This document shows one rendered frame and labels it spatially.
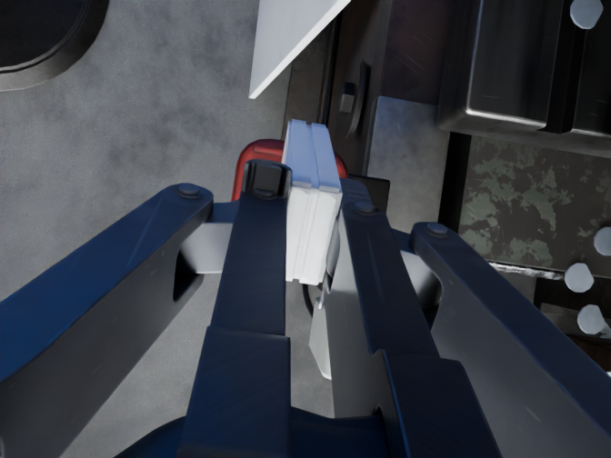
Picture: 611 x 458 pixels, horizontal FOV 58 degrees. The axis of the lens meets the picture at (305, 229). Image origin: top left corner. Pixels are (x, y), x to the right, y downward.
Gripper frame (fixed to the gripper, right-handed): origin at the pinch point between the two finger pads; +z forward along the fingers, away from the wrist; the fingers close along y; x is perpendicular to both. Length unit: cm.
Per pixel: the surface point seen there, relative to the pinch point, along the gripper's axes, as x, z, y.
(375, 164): -5.3, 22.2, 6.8
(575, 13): 7.4, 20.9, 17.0
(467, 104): 0.9, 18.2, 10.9
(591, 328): -13.7, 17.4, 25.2
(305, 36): -1, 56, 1
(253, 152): -2.3, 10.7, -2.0
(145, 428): -74, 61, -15
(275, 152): -2.1, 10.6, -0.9
